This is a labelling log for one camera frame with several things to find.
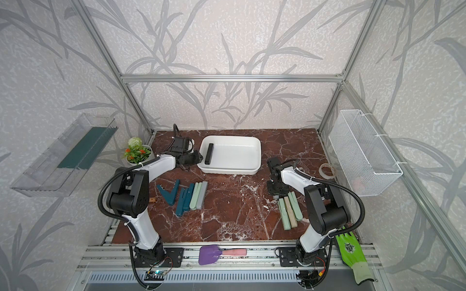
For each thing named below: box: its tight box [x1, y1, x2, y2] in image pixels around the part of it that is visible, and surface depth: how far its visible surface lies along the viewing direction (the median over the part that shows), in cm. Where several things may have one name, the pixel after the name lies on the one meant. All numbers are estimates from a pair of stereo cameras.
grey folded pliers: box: [195, 181, 209, 210], surface depth 91 cm
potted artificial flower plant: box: [124, 137, 153, 165], surface depth 93 cm
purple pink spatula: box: [198, 244, 248, 266], surface depth 75 cm
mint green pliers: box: [277, 197, 292, 231], surface depth 84 cm
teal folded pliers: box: [182, 183, 195, 211], surface depth 91 cm
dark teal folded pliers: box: [175, 187, 189, 218], surface depth 90 cm
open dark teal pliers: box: [156, 178, 180, 206], surface depth 93 cm
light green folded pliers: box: [189, 181, 203, 211], surface depth 91 cm
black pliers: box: [204, 143, 214, 165], surface depth 107 cm
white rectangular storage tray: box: [197, 135, 262, 175], surface depth 110 cm
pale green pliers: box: [287, 190, 303, 222], surface depth 87 cm
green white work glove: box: [334, 230, 375, 285], surface depth 74 cm
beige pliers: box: [283, 195, 298, 228], surface depth 84 cm
